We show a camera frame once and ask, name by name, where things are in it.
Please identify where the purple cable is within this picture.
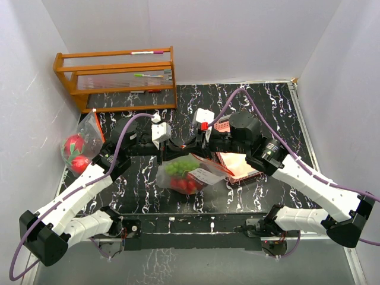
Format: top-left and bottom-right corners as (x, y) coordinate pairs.
(8, 113), (158, 281)
(207, 88), (380, 246)

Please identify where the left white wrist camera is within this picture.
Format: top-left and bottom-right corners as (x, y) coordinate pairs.
(151, 113), (172, 150)

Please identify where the wooden shelf rack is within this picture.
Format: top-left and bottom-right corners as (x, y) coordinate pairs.
(53, 47), (178, 113)

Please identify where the green yellow toothbrush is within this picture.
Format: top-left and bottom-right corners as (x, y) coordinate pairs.
(134, 74), (164, 78)

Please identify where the red green dragon fruit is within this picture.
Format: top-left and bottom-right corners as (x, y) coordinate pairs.
(61, 134), (86, 166)

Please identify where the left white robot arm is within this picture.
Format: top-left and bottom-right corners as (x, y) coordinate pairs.
(19, 115), (185, 267)

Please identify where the pink perforated plastic basket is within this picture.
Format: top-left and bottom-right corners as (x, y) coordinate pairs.
(213, 115), (260, 183)

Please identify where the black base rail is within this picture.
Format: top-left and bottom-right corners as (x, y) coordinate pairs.
(88, 212), (300, 252)

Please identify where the clear orange zip bag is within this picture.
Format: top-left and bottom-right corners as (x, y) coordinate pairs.
(61, 108), (105, 175)

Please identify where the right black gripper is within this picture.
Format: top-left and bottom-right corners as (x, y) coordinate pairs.
(182, 128), (249, 160)

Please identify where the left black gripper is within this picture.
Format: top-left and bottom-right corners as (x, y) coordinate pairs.
(126, 137), (189, 165)

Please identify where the green grape cluster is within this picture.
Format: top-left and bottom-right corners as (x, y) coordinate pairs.
(165, 160), (199, 176)

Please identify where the pink white marker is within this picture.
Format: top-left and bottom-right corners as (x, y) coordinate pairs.
(130, 50), (164, 55)

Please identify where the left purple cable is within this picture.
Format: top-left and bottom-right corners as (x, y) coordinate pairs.
(8, 113), (158, 281)

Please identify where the red strawberry bunch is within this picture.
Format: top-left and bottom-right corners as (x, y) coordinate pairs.
(170, 178), (205, 195)

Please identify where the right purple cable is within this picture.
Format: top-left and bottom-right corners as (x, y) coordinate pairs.
(207, 88), (380, 246)

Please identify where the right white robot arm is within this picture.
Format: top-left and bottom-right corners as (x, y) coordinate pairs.
(185, 108), (375, 248)

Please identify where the red apple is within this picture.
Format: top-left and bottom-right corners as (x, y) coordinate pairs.
(71, 155), (91, 174)

